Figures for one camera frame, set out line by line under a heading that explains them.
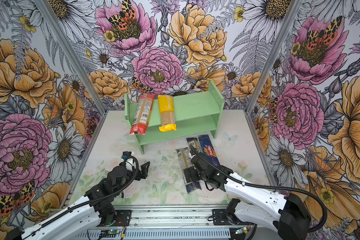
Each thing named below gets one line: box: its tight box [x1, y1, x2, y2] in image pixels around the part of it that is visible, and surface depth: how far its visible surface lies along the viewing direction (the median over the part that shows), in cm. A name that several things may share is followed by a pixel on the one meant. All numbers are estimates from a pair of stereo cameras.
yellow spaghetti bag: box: [157, 95, 177, 132], surface depth 81 cm
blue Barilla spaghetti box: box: [198, 134, 221, 166], surface depth 101 cm
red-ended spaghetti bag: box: [129, 94, 155, 135], surface depth 79 cm
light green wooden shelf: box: [124, 80, 225, 155], surface depth 87 cm
